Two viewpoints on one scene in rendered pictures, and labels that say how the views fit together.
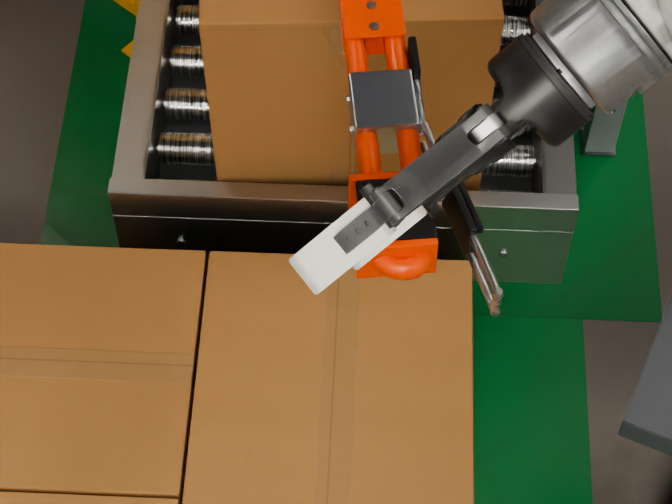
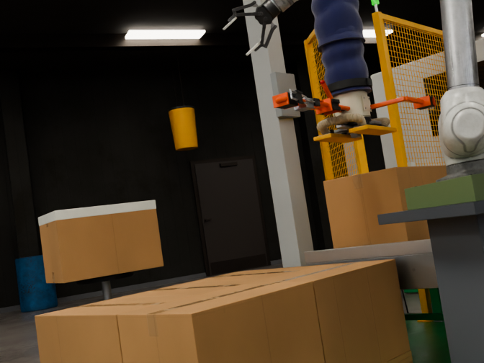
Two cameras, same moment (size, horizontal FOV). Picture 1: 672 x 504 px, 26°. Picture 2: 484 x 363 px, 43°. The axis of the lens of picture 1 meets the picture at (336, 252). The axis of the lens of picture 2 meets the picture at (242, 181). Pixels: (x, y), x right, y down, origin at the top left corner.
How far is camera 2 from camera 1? 2.56 m
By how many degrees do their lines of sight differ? 70
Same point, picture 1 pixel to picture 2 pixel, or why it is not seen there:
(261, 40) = (337, 185)
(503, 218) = (408, 248)
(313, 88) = (352, 203)
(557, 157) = not seen: hidden behind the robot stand
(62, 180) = not seen: hidden behind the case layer
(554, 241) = (428, 259)
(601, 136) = not seen: outside the picture
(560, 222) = (426, 247)
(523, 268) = (423, 278)
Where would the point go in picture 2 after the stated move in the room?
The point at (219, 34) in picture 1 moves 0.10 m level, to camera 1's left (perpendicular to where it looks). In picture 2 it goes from (328, 184) to (311, 187)
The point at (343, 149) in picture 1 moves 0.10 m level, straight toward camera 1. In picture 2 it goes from (365, 232) to (353, 234)
